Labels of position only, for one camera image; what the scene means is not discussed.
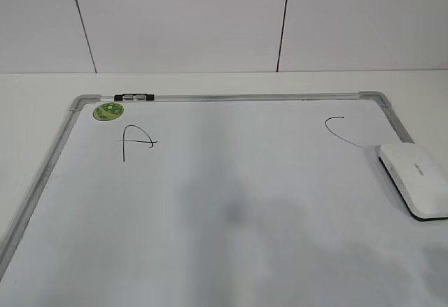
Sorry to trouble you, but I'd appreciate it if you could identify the white eraser with black felt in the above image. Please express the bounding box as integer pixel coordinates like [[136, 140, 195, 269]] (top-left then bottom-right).
[[375, 143, 447, 221]]

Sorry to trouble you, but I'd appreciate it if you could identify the round green sticker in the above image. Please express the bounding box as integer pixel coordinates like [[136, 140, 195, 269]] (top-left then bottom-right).
[[92, 102, 125, 122]]

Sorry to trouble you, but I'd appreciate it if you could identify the white board with grey frame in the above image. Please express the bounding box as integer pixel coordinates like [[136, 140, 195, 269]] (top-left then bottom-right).
[[1, 92, 447, 306]]

